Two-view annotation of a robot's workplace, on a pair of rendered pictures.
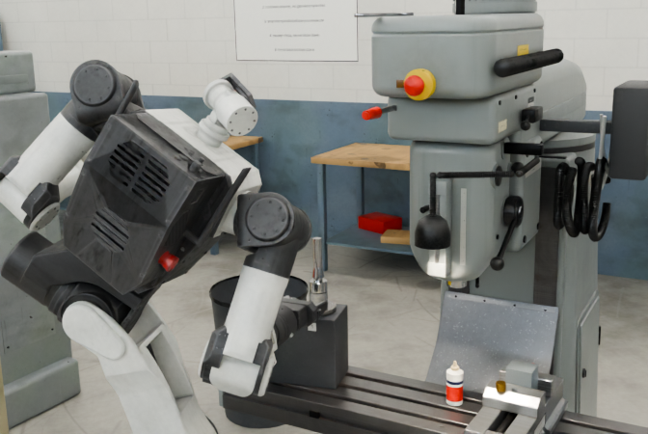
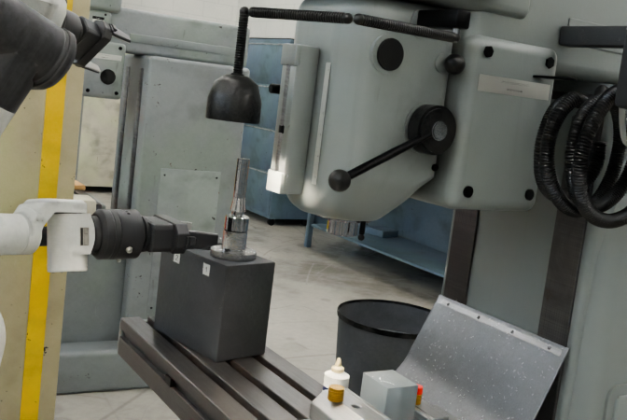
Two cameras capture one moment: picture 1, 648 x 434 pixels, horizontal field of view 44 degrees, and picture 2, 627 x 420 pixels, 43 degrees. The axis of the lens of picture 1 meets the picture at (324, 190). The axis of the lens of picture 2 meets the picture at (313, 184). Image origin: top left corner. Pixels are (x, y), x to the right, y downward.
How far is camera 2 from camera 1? 114 cm
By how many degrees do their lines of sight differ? 28
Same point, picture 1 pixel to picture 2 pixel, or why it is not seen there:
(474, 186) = (341, 60)
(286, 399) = (154, 354)
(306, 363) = (195, 317)
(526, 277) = (536, 291)
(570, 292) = (595, 330)
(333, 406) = (183, 373)
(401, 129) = not seen: outside the picture
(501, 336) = (480, 372)
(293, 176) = not seen: hidden behind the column
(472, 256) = (327, 171)
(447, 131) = not seen: outside the picture
